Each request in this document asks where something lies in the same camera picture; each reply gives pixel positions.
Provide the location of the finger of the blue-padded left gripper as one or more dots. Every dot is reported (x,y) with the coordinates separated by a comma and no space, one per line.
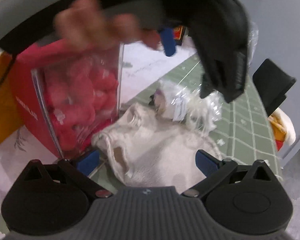
(167,40)

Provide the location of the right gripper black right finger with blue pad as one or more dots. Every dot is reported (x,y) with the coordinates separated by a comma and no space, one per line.
(216,172)

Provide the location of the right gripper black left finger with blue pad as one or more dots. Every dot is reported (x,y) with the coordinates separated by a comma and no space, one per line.
(78,171)

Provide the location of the person's left hand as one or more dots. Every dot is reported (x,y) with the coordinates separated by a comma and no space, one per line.
(83,26)

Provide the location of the dark liquor bottle red label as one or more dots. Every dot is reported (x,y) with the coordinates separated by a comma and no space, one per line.
(179,33)

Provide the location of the clear plastic bag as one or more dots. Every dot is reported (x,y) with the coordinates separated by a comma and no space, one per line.
(252,41)

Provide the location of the green grid tablecloth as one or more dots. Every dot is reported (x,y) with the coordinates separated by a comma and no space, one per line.
(243,133)

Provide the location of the clear packaged white item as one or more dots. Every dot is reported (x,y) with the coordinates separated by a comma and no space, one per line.
(178,103)

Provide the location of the red Wonderlab box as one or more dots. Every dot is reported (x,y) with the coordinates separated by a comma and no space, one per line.
(65,97)

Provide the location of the red orange stacked stools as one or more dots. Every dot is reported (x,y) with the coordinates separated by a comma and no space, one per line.
(279,131)

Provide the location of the white towel on stool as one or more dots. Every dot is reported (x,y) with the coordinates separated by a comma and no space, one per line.
(286,122)

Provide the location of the black chair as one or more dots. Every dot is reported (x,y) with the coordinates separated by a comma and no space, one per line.
(272,84)

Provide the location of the orange cardboard box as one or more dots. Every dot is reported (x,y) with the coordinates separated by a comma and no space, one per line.
(10,120)

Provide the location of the cream drawstring fabric bag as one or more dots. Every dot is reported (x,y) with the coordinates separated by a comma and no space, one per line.
(146,150)

